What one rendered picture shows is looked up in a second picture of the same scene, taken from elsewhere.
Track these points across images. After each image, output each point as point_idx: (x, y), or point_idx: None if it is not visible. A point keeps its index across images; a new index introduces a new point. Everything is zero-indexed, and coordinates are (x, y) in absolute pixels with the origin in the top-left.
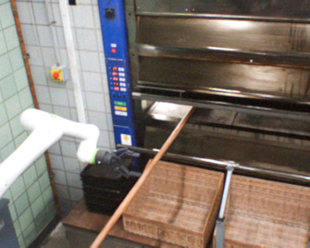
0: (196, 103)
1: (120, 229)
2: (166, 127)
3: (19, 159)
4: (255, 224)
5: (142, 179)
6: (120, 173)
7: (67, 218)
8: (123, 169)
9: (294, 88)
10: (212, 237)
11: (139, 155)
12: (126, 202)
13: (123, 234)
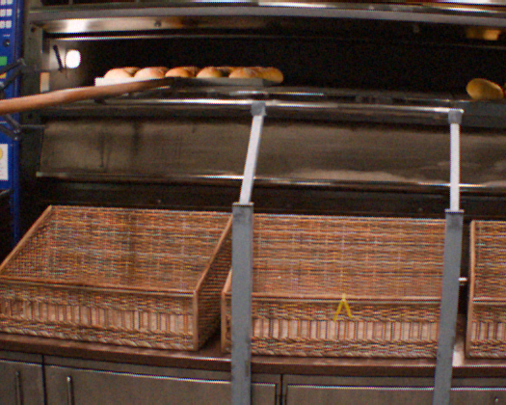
0: (174, 7)
1: None
2: (94, 110)
3: None
4: (319, 322)
5: (60, 94)
6: None
7: None
8: (8, 117)
9: None
10: (216, 339)
11: (48, 69)
12: (30, 98)
13: None
